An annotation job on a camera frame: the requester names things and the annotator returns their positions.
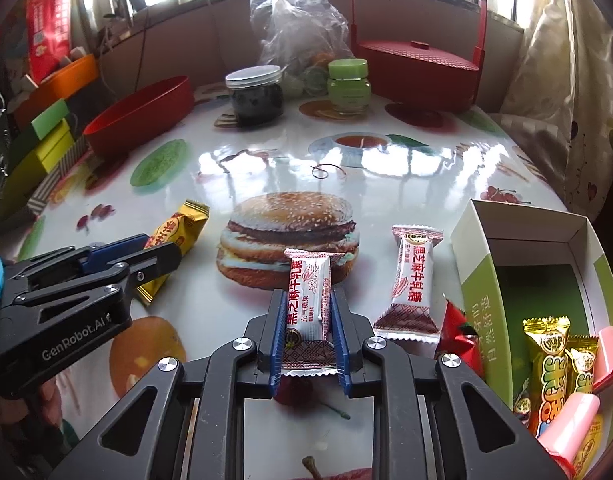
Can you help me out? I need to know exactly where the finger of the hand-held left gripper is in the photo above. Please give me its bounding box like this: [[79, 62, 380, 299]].
[[16, 233, 152, 286], [81, 241, 183, 311]]

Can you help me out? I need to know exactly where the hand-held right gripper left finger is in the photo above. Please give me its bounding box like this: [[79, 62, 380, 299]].
[[49, 289, 290, 480]]

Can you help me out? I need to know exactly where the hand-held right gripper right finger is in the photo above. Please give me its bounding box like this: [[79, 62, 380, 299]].
[[330, 289, 572, 480]]

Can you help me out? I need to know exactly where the yellow snack packet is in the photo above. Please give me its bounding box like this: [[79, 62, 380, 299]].
[[571, 415, 608, 480], [135, 200, 210, 307]]

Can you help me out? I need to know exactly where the white and red nougat candy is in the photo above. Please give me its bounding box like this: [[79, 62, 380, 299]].
[[280, 249, 345, 377], [373, 225, 445, 344]]

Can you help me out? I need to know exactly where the green and white cardboard box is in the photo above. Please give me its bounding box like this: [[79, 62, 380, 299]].
[[451, 200, 613, 480]]

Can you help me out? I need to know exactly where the long gold snack bar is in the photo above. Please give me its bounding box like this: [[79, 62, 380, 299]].
[[566, 335, 600, 396], [523, 316, 572, 436]]

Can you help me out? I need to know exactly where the person's left hand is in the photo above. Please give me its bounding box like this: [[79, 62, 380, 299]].
[[0, 377, 82, 463]]

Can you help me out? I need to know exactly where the striped box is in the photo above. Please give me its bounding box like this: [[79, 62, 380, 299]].
[[26, 135, 90, 217]]

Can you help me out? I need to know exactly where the yellow-green box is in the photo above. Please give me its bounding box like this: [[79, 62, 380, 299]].
[[0, 120, 87, 213]]

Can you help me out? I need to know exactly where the red snack packet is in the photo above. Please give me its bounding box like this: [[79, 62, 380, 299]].
[[437, 300, 487, 377]]

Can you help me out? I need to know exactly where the red bowl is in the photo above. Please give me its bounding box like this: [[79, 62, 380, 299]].
[[83, 76, 195, 159]]

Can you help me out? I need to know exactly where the orange box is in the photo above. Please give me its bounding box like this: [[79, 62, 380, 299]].
[[14, 55, 100, 127]]

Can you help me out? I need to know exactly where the dark jar with silver lid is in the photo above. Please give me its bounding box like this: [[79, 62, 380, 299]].
[[225, 66, 285, 127]]

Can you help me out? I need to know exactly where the red snack bag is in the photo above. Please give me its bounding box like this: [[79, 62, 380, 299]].
[[26, 0, 80, 84]]

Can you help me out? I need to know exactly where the green jar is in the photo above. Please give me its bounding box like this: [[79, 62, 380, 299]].
[[327, 59, 372, 117]]

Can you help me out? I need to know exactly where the clear plastic bag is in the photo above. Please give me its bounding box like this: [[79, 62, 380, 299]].
[[249, 0, 353, 97]]

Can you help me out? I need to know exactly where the red basket with lid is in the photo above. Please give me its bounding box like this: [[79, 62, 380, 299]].
[[350, 0, 488, 114]]

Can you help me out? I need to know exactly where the cream patterned curtain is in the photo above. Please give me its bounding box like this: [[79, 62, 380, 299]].
[[491, 0, 613, 222]]

